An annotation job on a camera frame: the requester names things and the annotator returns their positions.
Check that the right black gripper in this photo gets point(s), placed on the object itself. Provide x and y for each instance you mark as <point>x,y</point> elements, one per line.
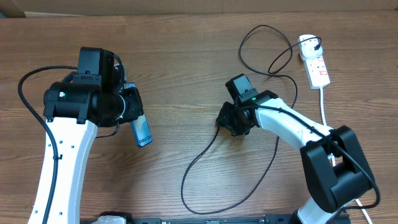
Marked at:
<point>226,122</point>

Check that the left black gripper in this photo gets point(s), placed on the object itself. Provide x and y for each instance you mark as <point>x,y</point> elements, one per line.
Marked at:
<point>136,108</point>

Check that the blue Galaxy smartphone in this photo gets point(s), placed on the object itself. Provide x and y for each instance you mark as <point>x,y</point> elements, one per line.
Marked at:
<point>141,131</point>

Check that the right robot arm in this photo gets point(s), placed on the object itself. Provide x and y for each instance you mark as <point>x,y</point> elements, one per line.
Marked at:
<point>335,167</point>

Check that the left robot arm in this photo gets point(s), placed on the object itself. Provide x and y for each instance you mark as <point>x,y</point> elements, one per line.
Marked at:
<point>95,94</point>

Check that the white charger plug adapter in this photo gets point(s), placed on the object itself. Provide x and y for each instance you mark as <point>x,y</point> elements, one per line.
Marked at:
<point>310,47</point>

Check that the white power strip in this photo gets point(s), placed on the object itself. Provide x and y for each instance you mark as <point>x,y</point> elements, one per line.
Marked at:
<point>317,73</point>

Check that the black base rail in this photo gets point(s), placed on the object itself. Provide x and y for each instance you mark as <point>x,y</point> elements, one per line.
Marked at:
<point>121,217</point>

